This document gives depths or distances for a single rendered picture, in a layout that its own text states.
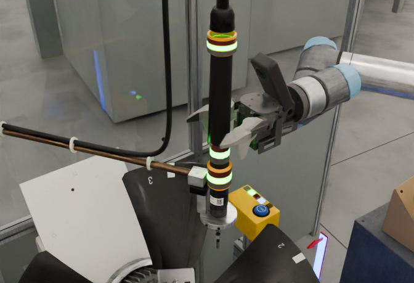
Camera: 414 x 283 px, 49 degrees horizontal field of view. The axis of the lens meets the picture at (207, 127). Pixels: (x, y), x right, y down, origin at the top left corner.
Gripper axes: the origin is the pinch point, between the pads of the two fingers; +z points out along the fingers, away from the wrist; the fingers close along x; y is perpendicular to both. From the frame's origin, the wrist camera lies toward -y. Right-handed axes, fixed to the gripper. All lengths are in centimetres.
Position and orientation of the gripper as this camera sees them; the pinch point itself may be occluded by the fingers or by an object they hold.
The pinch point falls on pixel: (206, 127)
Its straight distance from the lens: 73.4
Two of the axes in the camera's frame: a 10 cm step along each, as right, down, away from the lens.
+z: -8.1, 3.2, -4.8
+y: 0.1, 8.4, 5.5
